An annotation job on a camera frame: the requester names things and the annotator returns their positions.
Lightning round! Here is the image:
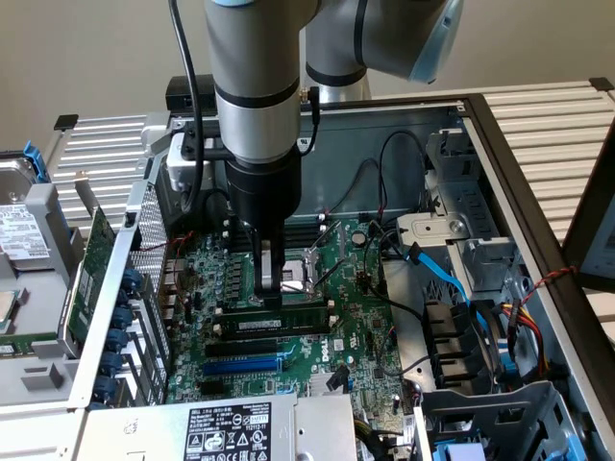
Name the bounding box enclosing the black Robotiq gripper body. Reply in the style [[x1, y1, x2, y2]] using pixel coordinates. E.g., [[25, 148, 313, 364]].
[[224, 150, 305, 228]]

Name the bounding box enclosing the silver CPU socket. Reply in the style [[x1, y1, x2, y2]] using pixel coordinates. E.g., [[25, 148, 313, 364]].
[[247, 249, 323, 306]]

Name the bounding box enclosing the green Dell motherboard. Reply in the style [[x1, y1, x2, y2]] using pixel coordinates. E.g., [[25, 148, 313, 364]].
[[165, 218, 406, 420]]

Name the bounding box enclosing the long black expansion slot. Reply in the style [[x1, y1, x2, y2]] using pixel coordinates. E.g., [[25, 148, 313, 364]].
[[205, 337, 280, 359]]

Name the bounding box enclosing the grey open PC case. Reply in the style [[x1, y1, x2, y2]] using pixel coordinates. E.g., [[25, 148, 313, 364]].
[[66, 93, 615, 461]]

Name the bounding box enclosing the blue expansion slot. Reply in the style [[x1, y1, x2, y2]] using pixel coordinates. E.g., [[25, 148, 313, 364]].
[[202, 357, 282, 378]]

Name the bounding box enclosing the black box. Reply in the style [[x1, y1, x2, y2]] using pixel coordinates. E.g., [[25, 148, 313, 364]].
[[164, 75, 218, 113]]

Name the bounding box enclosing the silver finned heat sink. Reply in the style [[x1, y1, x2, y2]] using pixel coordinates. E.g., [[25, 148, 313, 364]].
[[308, 371, 348, 398]]

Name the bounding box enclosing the green graphics card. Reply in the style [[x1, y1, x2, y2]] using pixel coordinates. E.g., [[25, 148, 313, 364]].
[[59, 174, 119, 357]]

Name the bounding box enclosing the black case fan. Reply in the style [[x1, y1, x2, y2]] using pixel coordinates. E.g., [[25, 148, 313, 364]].
[[421, 299, 501, 391]]

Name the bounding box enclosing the grey metal disk bay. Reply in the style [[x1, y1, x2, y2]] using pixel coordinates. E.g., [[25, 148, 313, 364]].
[[424, 128, 521, 309]]

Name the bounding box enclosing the grey power supply with label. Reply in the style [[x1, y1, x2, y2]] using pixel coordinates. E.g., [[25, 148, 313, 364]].
[[84, 391, 357, 461]]

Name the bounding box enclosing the silver hard disk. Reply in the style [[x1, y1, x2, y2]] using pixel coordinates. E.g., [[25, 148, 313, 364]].
[[0, 157, 53, 271]]

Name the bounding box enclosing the grey drive cage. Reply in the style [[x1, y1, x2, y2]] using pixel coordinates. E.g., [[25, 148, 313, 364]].
[[414, 379, 595, 461]]

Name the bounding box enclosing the blue plastic tab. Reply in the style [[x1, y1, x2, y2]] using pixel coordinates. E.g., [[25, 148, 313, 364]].
[[499, 350, 519, 381]]

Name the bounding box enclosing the blue plastic drive carrier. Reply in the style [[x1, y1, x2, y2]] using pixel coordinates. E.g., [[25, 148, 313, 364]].
[[433, 441, 487, 461]]

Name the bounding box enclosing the black framed screen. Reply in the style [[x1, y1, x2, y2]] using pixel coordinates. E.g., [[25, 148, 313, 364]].
[[560, 119, 615, 295]]

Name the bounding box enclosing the thick black looped wire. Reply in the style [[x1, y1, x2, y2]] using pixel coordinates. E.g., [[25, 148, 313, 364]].
[[203, 187, 234, 238]]

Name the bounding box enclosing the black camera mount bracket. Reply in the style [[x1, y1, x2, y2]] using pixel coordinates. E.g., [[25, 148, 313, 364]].
[[181, 121, 234, 162]]

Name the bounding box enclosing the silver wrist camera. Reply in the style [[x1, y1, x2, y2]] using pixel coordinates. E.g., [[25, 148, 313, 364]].
[[164, 131, 214, 191]]

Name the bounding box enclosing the thin red wire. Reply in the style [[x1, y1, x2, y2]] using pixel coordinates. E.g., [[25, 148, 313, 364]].
[[164, 230, 199, 254]]

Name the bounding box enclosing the thin black cable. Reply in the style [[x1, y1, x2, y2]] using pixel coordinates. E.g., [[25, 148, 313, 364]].
[[297, 85, 323, 158]]

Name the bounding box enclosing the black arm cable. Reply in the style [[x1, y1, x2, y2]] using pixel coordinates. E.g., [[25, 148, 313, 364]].
[[167, 0, 204, 215]]

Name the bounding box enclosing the red and black wire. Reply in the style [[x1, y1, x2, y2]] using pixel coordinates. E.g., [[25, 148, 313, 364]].
[[335, 158, 382, 215]]

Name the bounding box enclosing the black wire connector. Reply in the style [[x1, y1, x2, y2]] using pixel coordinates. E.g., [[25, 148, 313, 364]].
[[326, 364, 350, 393]]

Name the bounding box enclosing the blue SATA wire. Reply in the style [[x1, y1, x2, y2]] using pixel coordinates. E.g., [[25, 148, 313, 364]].
[[405, 241, 475, 309]]

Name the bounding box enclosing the thick black cable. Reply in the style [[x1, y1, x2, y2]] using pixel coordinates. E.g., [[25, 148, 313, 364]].
[[361, 225, 427, 328]]

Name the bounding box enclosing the thin black looped wire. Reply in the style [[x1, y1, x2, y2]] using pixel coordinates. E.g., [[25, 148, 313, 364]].
[[377, 130, 431, 227]]

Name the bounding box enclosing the silver metal bracket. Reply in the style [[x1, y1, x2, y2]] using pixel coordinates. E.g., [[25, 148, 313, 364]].
[[395, 212, 470, 263]]

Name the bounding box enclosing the black yellow supply wire bundle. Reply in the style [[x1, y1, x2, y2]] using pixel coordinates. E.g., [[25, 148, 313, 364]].
[[354, 416, 415, 461]]

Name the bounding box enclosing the blue plastic disk bracket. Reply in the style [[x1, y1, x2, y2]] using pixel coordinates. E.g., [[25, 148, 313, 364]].
[[22, 137, 52, 184]]

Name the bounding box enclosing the yellow red power wire bundle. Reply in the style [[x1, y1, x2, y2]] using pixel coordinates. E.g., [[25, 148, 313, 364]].
[[499, 300, 552, 381]]

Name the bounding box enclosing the red black twisted wire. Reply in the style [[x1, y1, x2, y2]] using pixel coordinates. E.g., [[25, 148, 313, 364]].
[[520, 264, 578, 305]]

